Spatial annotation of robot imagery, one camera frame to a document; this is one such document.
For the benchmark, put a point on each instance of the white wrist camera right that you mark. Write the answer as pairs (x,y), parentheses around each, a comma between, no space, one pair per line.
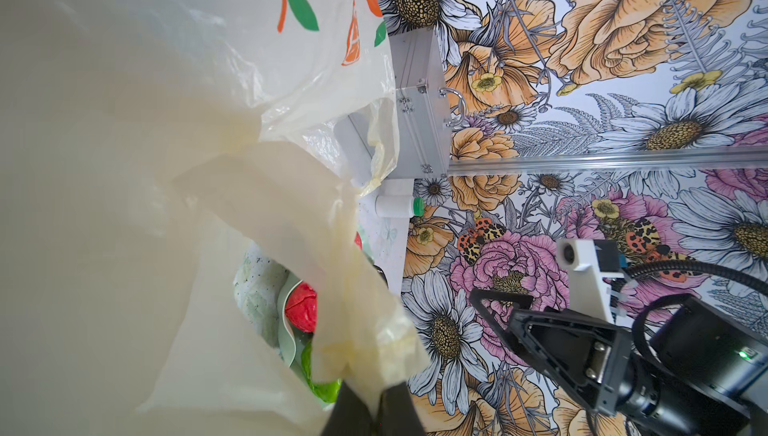
(589,263)

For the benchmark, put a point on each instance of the light green wavy plate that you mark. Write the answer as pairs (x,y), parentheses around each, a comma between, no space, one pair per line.
(291,341)

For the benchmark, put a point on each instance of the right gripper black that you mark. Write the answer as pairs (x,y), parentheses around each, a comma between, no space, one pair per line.
(586,357)

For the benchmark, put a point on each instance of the cream translucent plastic bag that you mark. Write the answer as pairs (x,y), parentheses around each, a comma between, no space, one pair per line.
(145,145)

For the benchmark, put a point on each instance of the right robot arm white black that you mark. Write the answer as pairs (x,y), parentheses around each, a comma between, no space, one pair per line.
(497,368)

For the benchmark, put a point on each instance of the silver aluminium case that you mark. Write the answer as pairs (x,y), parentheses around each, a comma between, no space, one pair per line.
(428,110)

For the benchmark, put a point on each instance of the red strawberry fruit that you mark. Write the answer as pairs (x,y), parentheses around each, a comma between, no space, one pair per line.
(301,308)

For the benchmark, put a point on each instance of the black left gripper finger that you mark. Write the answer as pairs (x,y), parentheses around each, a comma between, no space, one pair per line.
(349,417)

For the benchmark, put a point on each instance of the white bottle green cap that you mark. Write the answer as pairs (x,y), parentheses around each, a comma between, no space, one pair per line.
(399,206)

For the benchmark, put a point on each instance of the aluminium corner post right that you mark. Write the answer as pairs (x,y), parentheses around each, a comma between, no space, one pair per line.
(732,157)

